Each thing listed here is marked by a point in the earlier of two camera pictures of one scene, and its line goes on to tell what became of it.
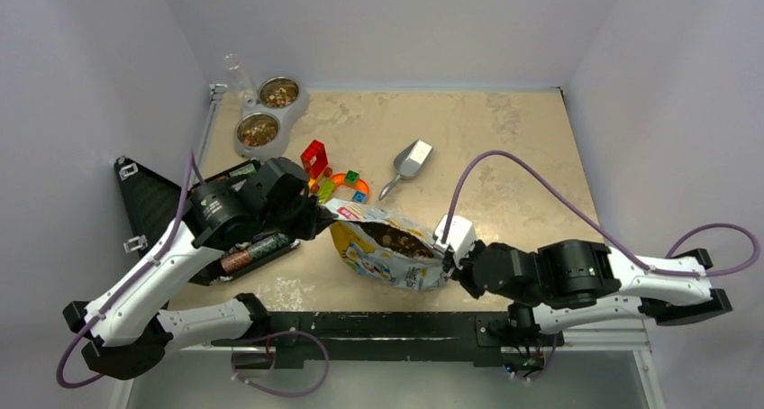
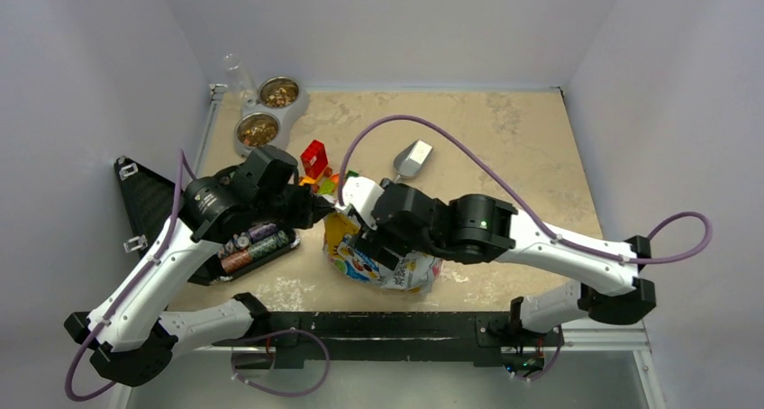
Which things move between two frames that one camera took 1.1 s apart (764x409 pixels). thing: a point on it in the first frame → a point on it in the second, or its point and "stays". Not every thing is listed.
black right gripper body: [461, 273] → [370, 241]
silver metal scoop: [408, 161] stays
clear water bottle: [241, 79] stays
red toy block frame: [315, 149] stays
